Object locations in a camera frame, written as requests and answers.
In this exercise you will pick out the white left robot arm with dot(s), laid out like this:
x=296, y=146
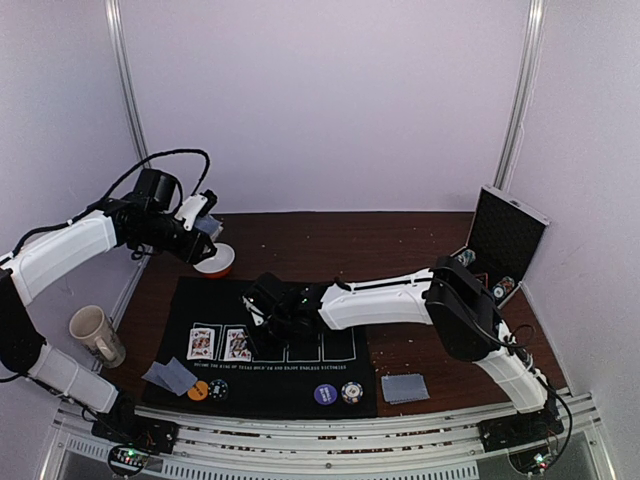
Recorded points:
x=34, y=267

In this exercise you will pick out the single playing card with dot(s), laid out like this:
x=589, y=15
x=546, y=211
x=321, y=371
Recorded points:
x=406, y=388

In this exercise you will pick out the deck of playing cards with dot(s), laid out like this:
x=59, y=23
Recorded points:
x=209, y=225

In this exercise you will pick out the black green chip stack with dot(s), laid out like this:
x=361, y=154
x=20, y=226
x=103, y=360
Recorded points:
x=218, y=390

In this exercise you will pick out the poker chip stack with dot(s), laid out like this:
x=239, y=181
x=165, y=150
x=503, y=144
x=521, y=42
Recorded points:
x=352, y=392

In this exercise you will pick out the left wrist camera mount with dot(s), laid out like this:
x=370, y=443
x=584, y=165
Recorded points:
x=195, y=206

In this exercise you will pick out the aluminium poker chip case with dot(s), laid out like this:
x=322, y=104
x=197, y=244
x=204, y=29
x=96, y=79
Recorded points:
x=505, y=234

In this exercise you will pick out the right arm base board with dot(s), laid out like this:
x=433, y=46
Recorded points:
x=532, y=439

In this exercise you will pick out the chip stack in case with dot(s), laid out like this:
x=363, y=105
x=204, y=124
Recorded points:
x=466, y=257
x=503, y=288

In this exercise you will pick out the aluminium corner post left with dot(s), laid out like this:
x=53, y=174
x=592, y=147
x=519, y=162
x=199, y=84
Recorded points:
x=118, y=42

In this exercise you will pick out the purple small blind button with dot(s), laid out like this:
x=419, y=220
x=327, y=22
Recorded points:
x=325, y=394

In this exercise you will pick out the face-up king of diamonds card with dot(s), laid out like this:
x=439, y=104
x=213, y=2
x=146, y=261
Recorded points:
x=202, y=344

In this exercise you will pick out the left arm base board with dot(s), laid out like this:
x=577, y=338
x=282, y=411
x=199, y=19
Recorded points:
x=137, y=439

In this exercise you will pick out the orange big blind button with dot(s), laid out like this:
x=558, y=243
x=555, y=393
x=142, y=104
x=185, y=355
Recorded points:
x=199, y=391

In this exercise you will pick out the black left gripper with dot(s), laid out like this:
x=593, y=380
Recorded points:
x=190, y=252

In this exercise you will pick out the orange bowl white inside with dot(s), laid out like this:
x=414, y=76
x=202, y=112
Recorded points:
x=220, y=264

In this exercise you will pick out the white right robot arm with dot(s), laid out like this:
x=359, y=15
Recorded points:
x=447, y=297

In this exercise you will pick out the aluminium front frame rails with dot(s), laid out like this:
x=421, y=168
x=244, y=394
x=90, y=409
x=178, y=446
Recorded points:
x=435, y=440

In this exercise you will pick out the face-up queen of hearts card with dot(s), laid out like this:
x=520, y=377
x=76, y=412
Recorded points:
x=237, y=346

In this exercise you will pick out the dealt playing card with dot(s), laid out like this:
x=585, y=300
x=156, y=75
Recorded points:
x=176, y=378
x=155, y=375

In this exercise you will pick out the beige ceramic mug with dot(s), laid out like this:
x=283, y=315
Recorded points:
x=93, y=329

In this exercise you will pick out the aluminium corner post right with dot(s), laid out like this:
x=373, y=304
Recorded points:
x=522, y=96

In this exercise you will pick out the black poker mat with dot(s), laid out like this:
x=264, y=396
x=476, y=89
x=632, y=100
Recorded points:
x=279, y=386

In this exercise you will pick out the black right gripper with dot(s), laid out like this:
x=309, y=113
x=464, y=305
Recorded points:
x=262, y=320

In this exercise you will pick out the aluminium corner post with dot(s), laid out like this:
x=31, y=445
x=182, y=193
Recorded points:
x=522, y=96
x=118, y=42

